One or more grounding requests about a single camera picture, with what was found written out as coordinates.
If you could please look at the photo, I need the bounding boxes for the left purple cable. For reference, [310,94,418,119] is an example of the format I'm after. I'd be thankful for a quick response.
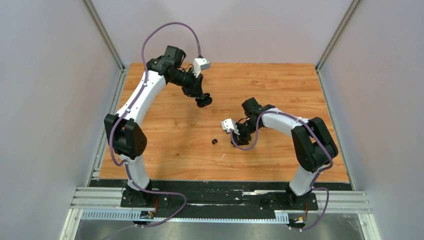
[108,21,203,229]

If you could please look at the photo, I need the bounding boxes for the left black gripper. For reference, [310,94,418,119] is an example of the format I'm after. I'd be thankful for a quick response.
[169,67,205,100]

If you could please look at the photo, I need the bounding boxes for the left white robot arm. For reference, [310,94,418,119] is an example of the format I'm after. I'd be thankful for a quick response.
[104,45,212,207]

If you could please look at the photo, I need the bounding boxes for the grey slotted cable duct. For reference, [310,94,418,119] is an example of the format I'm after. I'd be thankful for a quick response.
[80,209,290,224]

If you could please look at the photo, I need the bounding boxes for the black earbud charging case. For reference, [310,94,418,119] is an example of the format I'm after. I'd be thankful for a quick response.
[195,93,213,108]

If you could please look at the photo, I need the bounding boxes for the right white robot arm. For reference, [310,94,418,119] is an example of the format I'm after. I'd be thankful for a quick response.
[221,97,339,209]

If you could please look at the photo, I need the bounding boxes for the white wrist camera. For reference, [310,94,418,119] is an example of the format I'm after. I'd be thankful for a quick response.
[221,118,240,135]
[192,57,211,78]

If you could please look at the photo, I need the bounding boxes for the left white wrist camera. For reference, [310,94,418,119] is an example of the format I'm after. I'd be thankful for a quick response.
[192,57,211,78]

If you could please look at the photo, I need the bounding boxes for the aluminium frame rail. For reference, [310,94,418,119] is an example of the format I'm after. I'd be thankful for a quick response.
[70,187,380,240]

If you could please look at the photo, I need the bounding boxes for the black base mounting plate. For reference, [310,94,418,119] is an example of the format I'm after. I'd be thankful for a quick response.
[120,180,318,220]

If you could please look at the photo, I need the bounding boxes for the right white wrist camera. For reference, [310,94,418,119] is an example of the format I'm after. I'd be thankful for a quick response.
[221,118,240,135]

